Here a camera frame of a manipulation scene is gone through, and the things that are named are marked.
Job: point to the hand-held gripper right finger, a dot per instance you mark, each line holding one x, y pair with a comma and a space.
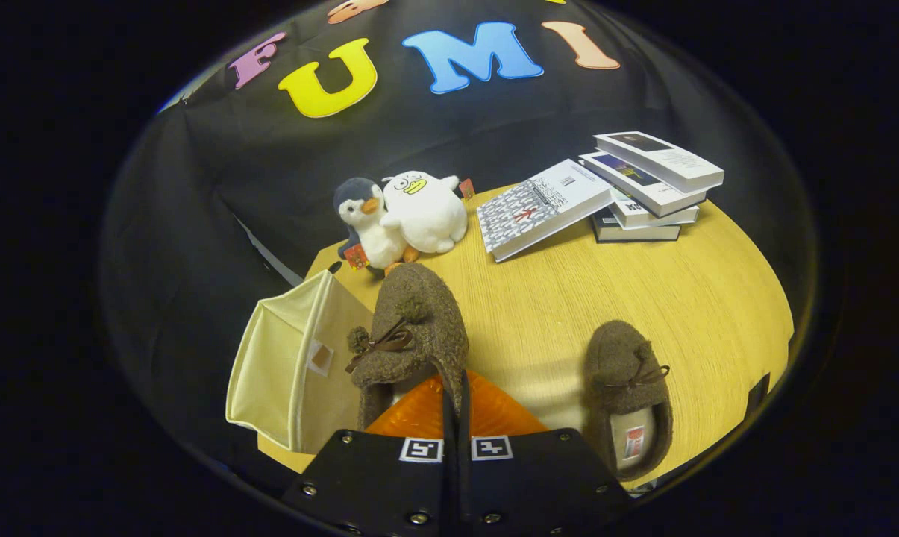
539, 477

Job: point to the patterned cover white book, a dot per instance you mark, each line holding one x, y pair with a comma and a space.
539, 209

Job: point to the white paperback book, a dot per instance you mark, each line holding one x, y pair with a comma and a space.
654, 216

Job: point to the grey penguin plush toy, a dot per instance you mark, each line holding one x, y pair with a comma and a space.
374, 231

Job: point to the beige fabric storage box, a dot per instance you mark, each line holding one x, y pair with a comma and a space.
270, 373

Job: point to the white book blue picture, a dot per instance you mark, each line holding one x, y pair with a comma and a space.
639, 183

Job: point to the black backdrop cloth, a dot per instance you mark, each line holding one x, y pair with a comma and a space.
195, 224

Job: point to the brown fuzzy shoe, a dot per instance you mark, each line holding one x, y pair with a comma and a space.
419, 321
621, 350

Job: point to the white duck plush toy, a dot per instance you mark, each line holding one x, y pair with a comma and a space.
427, 216

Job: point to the dark cover book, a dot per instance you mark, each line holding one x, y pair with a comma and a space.
632, 233

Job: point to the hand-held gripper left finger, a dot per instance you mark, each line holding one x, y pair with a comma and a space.
374, 477

